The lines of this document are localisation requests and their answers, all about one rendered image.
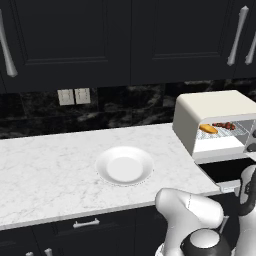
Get black drawer front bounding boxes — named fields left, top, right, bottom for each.
left=53, top=208, right=137, bottom=236

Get golden baguette bread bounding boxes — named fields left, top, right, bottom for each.
left=198, top=123, right=220, bottom=135

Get wire toaster oven rack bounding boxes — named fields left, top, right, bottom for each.
left=195, top=123, right=250, bottom=140

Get wide black wall cupboard door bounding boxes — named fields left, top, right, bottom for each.
left=0, top=0, right=132, bottom=94

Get grey toaster oven door handle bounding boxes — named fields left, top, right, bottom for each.
left=219, top=179, right=242, bottom=194

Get silver drawer handle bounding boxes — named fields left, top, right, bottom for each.
left=72, top=217, right=101, bottom=230

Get white round plate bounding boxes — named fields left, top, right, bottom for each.
left=94, top=145, right=155, bottom=187

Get black glass toaster oven door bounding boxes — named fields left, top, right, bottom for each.
left=195, top=156, right=256, bottom=194

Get white wall switch plate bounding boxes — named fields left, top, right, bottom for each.
left=73, top=87, right=92, bottom=105
left=56, top=88, right=75, bottom=107

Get red brown kebab skewer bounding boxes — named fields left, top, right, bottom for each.
left=211, top=121, right=237, bottom=131

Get narrow black base cupboard door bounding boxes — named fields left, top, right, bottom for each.
left=134, top=204, right=162, bottom=256

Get white toaster oven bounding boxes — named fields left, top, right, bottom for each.
left=171, top=89, right=256, bottom=165

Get silver wall cupboard handle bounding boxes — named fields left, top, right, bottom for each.
left=226, top=5, right=250, bottom=67
left=0, top=9, right=19, bottom=79
left=244, top=30, right=256, bottom=66

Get narrow black wall cupboard door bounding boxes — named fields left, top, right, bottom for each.
left=232, top=0, right=256, bottom=80

